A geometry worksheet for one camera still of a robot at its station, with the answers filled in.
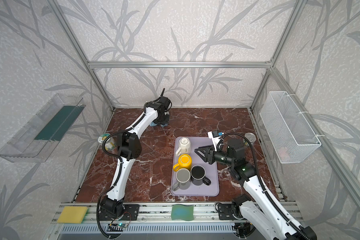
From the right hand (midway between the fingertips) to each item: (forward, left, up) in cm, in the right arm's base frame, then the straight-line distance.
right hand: (198, 145), depth 71 cm
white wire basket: (-2, -38, +11) cm, 40 cm away
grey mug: (-11, +8, -13) cm, 18 cm away
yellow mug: (-2, +7, -14) cm, 16 cm away
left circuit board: (-31, +40, -25) cm, 56 cm away
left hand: (+30, +21, -14) cm, 40 cm away
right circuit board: (-31, -22, -28) cm, 47 cm away
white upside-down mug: (+8, +7, -15) cm, 18 cm away
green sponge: (-24, +9, -24) cm, 35 cm away
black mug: (-9, 0, -15) cm, 17 cm away
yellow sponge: (-26, +62, -22) cm, 71 cm away
